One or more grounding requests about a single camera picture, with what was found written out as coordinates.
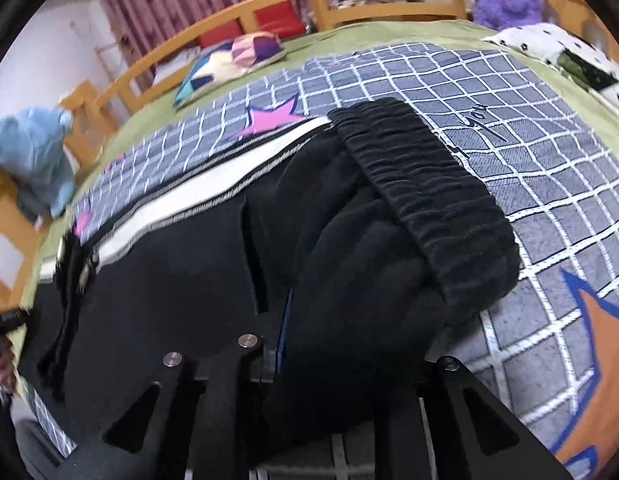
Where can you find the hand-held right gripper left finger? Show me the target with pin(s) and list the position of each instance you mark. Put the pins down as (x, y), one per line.
(267, 345)

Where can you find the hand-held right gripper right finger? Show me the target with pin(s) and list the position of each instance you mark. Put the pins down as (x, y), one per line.
(454, 375)

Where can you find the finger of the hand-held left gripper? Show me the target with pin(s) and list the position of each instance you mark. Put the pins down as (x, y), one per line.
(65, 257)
(89, 271)

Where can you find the black pants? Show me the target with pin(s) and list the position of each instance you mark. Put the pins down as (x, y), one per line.
(364, 260)

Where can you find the light blue fleece garment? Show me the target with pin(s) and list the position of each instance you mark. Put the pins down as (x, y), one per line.
(34, 155)

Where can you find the wooden clothes rack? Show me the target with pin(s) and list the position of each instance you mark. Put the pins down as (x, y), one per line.
(103, 65)

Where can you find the colourful triangle pattern pillow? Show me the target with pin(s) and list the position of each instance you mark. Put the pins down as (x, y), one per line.
(224, 67)

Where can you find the grey checked star blanket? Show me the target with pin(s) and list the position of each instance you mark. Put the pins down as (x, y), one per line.
(514, 110)

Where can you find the red chair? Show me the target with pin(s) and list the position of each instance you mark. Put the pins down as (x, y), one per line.
(274, 12)

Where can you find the white flower print pillow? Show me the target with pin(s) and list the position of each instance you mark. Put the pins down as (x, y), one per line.
(534, 40)

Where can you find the wooden bed frame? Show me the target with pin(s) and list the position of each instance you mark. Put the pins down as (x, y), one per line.
(139, 80)

